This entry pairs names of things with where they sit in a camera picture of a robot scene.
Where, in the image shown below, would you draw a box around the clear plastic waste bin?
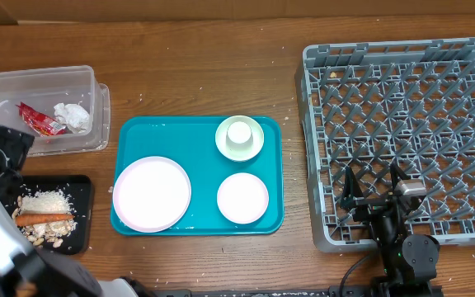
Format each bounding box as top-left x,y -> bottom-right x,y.
0,65 -> 111,157

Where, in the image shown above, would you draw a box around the rice and peanuts food waste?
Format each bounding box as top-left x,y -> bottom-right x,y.
12,190 -> 78,249

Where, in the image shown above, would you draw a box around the white tissue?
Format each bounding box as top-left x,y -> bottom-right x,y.
54,103 -> 91,133

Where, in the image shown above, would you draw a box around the red snack wrapper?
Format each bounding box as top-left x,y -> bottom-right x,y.
17,102 -> 66,136

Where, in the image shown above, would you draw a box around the grey dishwasher rack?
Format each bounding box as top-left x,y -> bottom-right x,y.
295,37 -> 475,252

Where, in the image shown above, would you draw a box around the large white plate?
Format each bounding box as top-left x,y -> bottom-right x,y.
112,156 -> 192,233

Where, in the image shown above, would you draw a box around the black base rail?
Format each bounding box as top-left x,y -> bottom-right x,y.
152,285 -> 378,297

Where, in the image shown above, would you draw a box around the small white plate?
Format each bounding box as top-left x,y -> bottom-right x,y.
217,172 -> 269,224

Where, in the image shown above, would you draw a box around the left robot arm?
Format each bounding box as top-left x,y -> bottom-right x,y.
0,127 -> 152,297

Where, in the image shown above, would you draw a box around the orange carrot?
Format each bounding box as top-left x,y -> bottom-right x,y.
14,214 -> 73,227

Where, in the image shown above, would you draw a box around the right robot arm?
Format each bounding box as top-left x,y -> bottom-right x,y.
338,163 -> 443,297

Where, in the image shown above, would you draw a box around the black plastic tray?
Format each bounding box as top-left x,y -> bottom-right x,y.
1,175 -> 94,255

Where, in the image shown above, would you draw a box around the teal plastic serving tray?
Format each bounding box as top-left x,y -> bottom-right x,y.
115,115 -> 285,236

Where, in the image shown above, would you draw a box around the white saucer bowl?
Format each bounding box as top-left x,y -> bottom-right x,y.
215,115 -> 264,162

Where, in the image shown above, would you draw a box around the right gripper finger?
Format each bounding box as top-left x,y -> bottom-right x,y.
389,163 -> 407,192
340,167 -> 364,210

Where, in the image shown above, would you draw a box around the white upside-down cup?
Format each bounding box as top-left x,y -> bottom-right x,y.
227,121 -> 252,144

